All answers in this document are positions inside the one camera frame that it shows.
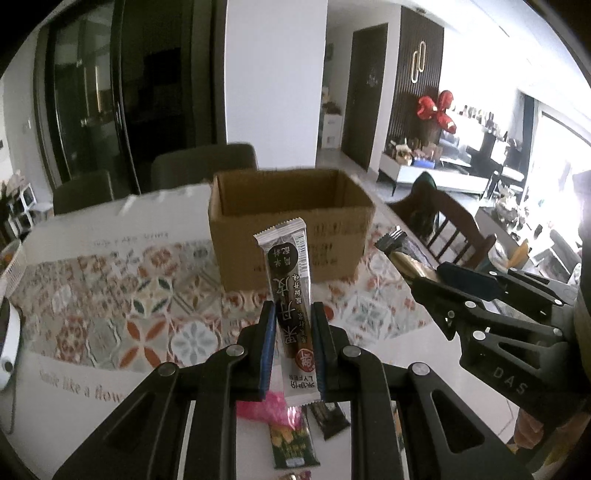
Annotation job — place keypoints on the white floor box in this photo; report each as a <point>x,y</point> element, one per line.
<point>332,131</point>

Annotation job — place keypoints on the gold snack packet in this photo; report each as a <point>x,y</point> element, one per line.
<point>415,265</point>

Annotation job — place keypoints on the white storage cubes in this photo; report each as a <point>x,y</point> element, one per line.
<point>21,207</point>

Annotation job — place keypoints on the dark wooden door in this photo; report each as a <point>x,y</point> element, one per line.
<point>364,97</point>

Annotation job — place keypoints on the person's right hand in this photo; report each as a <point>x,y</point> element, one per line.
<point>526,427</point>

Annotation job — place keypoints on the small red gold candy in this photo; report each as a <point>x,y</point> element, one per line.
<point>295,476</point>

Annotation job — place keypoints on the green snack packet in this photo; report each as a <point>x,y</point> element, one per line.
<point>293,443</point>

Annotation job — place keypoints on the dark snack packet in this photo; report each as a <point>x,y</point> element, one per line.
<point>328,420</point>

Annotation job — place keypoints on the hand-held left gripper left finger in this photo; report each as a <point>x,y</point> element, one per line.
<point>268,350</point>

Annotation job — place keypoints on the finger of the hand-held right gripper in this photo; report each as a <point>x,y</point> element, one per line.
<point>498,332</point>
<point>471,279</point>

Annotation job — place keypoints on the silver brown snack stick packet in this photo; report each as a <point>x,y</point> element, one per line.
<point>288,295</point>

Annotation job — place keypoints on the white woven basket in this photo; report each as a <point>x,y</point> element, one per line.
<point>10,270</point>

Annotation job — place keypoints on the black framed glass door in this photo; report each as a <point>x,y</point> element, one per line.
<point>138,92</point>

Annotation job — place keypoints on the white round device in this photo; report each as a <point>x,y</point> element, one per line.
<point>8,341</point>

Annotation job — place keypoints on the red foil balloon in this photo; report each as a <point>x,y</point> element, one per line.
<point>436,108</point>

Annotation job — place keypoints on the white low cabinet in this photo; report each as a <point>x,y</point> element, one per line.
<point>434,177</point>

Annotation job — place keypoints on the gold wall ornament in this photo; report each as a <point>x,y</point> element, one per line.
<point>419,62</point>

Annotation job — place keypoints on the flower patterned tablecloth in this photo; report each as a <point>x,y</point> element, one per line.
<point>115,295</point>

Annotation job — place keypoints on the brown cardboard box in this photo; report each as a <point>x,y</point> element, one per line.
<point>323,230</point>

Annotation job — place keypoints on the grey upholstered chair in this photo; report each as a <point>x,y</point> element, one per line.
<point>83,194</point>
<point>203,168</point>

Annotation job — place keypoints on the dark wooden chair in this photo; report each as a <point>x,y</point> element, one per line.
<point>455,221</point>

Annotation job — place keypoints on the pink snack packet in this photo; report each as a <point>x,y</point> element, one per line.
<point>272,408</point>

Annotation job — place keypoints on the dark green cloth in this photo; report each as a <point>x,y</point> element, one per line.
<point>425,198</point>

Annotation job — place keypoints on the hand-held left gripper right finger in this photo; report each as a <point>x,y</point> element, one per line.
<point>319,350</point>

